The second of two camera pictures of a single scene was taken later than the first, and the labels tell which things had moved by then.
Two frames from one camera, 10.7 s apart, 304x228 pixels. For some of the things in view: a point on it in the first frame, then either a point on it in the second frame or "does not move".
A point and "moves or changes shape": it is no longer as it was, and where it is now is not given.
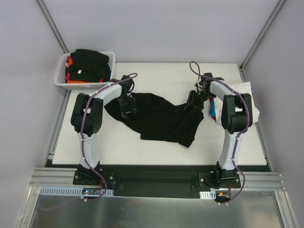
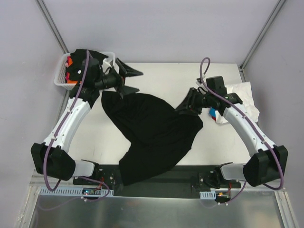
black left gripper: (128, 111) -> (119, 79)
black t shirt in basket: (88, 64) does not move
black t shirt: (157, 118) moves or changes shape
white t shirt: (237, 89) does not move
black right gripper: (191, 104) -> (192, 100)
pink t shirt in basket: (67, 65) does not move
